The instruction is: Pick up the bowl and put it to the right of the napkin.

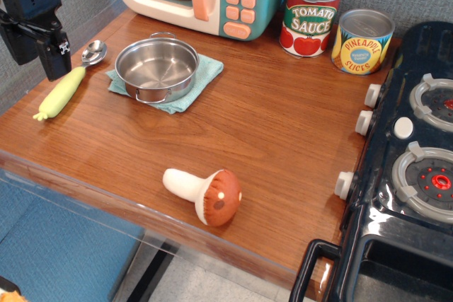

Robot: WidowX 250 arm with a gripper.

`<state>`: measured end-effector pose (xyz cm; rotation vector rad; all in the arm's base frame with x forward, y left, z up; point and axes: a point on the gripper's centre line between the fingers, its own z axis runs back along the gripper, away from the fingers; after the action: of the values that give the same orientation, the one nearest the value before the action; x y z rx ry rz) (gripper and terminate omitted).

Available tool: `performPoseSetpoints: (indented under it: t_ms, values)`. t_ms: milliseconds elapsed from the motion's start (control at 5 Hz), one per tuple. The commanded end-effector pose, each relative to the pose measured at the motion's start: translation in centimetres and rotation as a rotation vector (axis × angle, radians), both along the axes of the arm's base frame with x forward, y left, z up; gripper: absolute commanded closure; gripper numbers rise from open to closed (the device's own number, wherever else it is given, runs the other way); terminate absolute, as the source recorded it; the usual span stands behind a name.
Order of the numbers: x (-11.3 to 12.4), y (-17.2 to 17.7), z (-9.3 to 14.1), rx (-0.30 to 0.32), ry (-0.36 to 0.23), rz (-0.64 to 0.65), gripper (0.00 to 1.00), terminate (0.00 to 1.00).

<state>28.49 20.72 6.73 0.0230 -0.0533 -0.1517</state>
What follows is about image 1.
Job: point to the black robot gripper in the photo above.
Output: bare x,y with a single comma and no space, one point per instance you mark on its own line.
23,19

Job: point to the stainless steel pot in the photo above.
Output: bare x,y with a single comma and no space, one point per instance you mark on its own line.
157,70

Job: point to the light blue cloth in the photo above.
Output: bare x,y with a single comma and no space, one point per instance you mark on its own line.
208,70

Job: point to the plush brown mushroom toy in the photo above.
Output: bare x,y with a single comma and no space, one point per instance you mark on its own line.
216,198

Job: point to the tomato sauce can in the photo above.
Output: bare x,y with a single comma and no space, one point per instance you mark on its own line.
307,25

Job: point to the pineapple slices can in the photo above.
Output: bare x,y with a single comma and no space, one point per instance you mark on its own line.
362,40

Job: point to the dark blue toy stove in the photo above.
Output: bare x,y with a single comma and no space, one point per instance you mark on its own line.
396,242

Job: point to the spoon with yellow-green handle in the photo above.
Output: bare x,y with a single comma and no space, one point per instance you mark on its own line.
62,93

